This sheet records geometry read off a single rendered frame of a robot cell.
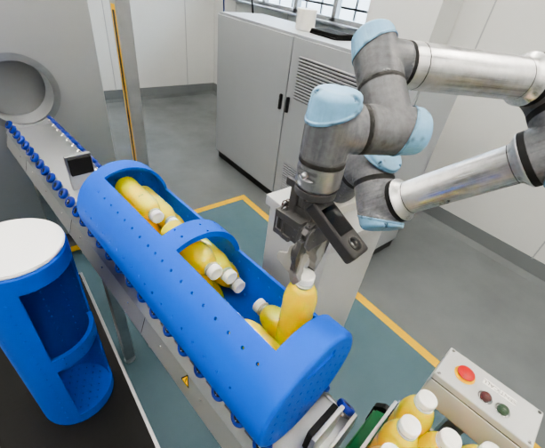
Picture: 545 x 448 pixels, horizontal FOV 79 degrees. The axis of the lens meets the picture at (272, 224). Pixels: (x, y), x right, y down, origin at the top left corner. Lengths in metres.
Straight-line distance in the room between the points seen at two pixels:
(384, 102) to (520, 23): 2.78
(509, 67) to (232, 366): 0.72
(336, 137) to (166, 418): 1.67
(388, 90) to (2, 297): 1.09
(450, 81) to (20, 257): 1.14
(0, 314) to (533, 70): 1.40
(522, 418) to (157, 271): 0.84
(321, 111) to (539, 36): 2.83
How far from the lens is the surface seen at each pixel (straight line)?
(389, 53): 0.60
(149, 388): 2.00
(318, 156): 0.50
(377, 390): 2.14
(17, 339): 1.34
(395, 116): 0.53
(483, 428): 0.93
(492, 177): 0.83
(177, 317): 0.78
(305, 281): 0.65
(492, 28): 3.35
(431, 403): 0.83
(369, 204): 0.93
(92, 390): 1.88
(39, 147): 2.11
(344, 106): 0.47
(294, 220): 0.57
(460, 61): 0.68
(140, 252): 0.88
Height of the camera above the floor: 1.76
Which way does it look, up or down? 37 degrees down
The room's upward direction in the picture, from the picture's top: 8 degrees clockwise
